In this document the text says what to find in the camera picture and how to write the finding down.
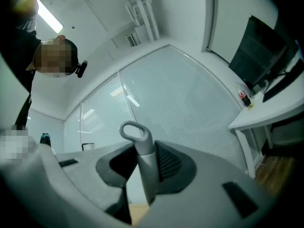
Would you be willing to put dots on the teal and black object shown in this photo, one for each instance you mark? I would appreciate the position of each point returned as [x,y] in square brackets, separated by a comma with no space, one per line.
[45,140]

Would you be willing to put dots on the black keyboard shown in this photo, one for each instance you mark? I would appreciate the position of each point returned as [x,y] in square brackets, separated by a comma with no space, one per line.
[285,82]

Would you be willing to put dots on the long ceiling light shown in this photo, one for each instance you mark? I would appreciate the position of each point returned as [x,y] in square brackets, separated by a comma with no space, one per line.
[48,14]

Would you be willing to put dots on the white ceiling pipes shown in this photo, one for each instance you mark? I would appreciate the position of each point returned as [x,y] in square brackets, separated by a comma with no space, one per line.
[145,11]

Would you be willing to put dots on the black computer monitor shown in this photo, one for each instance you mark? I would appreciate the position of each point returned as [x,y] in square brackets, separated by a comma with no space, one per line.
[261,53]

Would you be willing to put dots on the white duct box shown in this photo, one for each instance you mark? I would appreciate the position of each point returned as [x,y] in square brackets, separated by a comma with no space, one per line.
[141,33]

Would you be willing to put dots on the white desk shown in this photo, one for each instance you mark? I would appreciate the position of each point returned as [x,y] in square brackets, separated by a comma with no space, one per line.
[266,113]

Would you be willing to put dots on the black head camera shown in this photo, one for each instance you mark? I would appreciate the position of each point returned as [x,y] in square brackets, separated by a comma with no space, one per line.
[81,69]

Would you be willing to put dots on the white air vent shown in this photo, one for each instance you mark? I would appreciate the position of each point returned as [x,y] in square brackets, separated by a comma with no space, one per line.
[130,40]

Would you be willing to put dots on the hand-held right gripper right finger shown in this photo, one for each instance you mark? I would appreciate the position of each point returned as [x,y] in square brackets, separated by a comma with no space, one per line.
[178,172]

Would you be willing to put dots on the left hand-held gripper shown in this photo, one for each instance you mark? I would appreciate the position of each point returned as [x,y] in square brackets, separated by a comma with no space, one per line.
[16,146]

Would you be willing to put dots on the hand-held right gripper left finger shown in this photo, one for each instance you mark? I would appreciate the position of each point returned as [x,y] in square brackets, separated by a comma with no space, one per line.
[111,170]

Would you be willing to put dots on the dark soda bottle red label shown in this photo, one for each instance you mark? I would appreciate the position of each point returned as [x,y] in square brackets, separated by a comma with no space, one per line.
[244,98]

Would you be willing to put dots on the person's head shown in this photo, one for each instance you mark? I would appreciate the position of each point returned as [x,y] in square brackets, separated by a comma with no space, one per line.
[57,56]

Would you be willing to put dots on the small yellow item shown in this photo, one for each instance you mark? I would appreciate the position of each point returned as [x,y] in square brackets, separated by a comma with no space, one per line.
[251,107]

